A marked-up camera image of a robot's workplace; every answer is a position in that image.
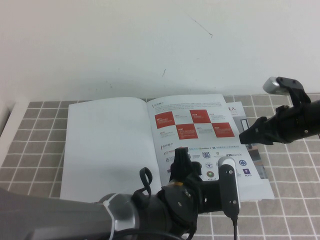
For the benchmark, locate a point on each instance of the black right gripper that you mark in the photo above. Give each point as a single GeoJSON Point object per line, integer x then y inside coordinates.
{"type": "Point", "coordinates": [286, 125]}

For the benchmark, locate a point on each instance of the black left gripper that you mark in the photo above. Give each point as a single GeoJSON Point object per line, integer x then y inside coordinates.
{"type": "Point", "coordinates": [186, 175]}

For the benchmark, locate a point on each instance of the white product brochure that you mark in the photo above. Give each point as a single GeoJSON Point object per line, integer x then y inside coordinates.
{"type": "Point", "coordinates": [107, 145]}

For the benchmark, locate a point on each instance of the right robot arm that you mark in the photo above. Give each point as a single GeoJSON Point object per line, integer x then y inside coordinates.
{"type": "Point", "coordinates": [311, 120]}

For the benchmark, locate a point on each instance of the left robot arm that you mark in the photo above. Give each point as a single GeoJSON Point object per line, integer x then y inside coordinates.
{"type": "Point", "coordinates": [62, 217]}

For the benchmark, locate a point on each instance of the brochure with photo cover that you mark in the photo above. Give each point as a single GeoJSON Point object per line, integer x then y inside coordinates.
{"type": "Point", "coordinates": [257, 170]}

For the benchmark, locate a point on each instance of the thin white booklet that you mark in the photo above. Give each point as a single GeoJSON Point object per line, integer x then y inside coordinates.
{"type": "Point", "coordinates": [250, 200]}

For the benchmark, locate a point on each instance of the white zip tie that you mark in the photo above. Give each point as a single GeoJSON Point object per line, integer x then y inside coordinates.
{"type": "Point", "coordinates": [110, 212]}

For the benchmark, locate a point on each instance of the grey white checkered tablecloth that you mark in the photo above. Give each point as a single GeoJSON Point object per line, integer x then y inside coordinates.
{"type": "Point", "coordinates": [37, 140]}

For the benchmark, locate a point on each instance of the black left camera bracket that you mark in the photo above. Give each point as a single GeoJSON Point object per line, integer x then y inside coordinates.
{"type": "Point", "coordinates": [210, 196]}

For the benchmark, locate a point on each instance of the black camera bracket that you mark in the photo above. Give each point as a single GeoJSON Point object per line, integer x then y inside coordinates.
{"type": "Point", "coordinates": [300, 96]}
{"type": "Point", "coordinates": [210, 196]}

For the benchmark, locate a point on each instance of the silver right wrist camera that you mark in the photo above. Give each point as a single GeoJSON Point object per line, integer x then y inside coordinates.
{"type": "Point", "coordinates": [272, 86]}

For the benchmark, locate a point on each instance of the black right camera bracket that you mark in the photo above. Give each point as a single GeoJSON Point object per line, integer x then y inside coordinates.
{"type": "Point", "coordinates": [300, 96]}

